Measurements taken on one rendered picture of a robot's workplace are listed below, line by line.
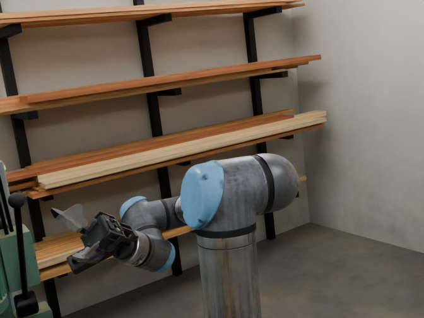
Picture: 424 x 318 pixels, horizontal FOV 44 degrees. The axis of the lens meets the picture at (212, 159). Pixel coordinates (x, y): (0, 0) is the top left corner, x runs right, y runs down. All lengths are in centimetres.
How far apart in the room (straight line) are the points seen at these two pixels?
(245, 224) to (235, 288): 12
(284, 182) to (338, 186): 380
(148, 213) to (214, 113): 290
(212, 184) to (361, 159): 366
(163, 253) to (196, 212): 50
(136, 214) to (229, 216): 58
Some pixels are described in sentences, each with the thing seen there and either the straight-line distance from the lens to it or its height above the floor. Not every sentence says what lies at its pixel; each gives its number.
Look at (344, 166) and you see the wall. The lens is 467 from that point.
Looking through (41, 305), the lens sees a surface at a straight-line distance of 155.
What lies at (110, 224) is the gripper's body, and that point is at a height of 133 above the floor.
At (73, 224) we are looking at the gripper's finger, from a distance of 129.
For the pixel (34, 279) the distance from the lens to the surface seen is 149.
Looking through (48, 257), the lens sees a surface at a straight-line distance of 338.
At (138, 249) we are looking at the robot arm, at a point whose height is 124.
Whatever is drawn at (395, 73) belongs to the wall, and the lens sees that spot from 419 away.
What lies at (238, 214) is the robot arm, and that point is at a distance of 93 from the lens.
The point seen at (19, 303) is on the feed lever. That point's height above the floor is 114.
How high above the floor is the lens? 169
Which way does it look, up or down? 11 degrees down
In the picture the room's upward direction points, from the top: 7 degrees counter-clockwise
